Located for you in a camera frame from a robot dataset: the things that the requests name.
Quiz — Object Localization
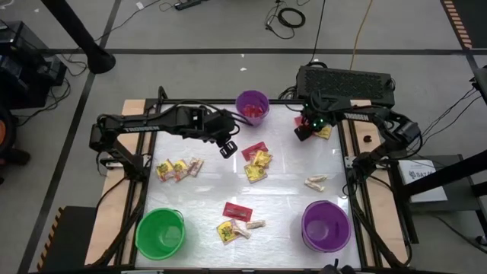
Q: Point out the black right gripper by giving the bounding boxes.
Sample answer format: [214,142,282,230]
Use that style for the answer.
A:
[293,91,336,142]

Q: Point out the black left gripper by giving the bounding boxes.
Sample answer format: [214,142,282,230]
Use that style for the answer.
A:
[189,106,254,160]

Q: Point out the yellow Sour Patch candy packet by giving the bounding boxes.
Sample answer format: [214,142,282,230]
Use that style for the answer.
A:
[173,158,190,183]
[243,163,269,184]
[215,218,240,246]
[314,124,333,141]
[252,150,274,170]
[155,159,176,183]

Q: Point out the small purple bucket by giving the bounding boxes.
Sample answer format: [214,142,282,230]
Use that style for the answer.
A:
[234,89,271,127]

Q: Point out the black perforated computer case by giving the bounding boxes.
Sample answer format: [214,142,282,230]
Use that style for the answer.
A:
[295,65,396,110]

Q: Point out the large purple bucket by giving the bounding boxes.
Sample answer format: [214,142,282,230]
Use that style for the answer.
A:
[300,199,352,253]

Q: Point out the wooden side board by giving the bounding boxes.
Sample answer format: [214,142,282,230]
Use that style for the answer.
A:
[340,99,410,267]
[84,99,148,266]

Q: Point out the white printed box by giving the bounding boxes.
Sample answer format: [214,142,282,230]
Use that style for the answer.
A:
[397,158,449,204]

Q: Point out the green bucket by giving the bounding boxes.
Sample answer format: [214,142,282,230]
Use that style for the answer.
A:
[135,207,187,262]

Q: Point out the black power strip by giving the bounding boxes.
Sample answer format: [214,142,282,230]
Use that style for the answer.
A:
[173,0,202,11]

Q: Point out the black diagonal beam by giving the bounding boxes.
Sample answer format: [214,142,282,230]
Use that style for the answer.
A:
[399,148,487,199]

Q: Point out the black round-base pole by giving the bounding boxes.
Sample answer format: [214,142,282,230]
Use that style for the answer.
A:
[40,0,117,75]

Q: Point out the black equipment cart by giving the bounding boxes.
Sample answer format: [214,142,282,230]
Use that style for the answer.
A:
[0,21,68,111]

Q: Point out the black and orange wheel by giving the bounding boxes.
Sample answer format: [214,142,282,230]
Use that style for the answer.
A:
[0,104,31,186]

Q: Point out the black aluminium table frame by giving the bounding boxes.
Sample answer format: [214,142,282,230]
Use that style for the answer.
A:
[91,85,419,269]

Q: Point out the long black cable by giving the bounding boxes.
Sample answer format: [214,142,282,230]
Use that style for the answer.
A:
[307,0,327,65]

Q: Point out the long yellow cable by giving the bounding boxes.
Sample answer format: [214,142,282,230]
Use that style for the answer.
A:
[349,0,374,72]

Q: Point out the coiled black cable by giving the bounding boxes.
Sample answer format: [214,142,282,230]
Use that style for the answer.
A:
[265,0,307,40]

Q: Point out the black floor cables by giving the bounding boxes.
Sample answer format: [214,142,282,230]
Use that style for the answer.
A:
[14,53,91,129]
[412,87,480,149]

